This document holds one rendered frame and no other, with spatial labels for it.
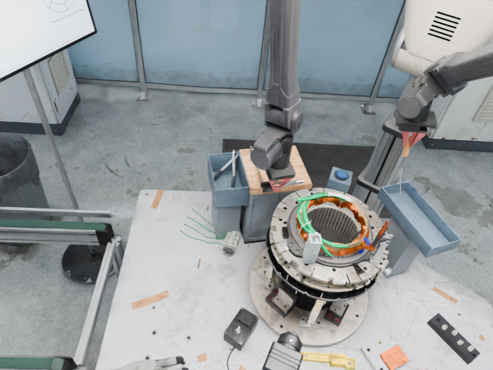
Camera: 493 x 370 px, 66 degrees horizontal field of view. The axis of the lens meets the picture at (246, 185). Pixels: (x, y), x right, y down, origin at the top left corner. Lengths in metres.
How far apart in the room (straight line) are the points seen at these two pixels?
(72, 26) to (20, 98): 1.62
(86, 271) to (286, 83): 1.73
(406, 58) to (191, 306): 0.97
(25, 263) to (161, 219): 1.18
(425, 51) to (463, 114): 2.17
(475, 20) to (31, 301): 2.20
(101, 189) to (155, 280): 1.48
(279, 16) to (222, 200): 0.60
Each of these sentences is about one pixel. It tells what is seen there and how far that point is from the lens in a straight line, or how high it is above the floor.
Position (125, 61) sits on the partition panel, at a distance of 3.38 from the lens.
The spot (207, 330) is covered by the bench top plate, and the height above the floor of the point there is 0.78.
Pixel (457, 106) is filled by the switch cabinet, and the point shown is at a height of 0.43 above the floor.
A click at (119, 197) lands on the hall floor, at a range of 2.63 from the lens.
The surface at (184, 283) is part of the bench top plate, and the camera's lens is 1.29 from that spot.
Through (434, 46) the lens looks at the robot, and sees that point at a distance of 1.18.
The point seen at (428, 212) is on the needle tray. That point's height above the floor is 1.04.
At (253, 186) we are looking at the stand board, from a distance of 1.17.
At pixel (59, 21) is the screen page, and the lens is 1.51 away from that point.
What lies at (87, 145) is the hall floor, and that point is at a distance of 3.07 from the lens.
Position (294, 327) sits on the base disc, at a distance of 1.23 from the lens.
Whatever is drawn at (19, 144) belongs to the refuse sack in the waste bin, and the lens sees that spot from 2.37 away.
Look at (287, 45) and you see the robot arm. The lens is 0.81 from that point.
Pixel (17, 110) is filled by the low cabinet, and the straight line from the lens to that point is 3.19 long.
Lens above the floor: 1.90
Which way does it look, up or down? 45 degrees down
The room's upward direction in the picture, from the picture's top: 7 degrees clockwise
